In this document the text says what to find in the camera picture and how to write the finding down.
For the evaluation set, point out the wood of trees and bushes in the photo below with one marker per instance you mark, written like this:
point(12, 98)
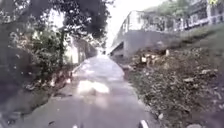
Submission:
point(46, 36)

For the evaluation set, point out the leaf-covered earth slope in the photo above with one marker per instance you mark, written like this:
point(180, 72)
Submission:
point(180, 76)

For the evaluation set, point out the grey concrete building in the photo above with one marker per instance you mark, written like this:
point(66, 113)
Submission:
point(146, 33)

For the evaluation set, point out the grey concrete path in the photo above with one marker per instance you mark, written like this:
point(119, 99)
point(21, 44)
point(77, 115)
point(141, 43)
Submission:
point(96, 96)

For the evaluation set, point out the leaf-strewn earth verge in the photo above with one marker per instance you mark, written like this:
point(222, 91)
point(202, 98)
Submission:
point(26, 96)

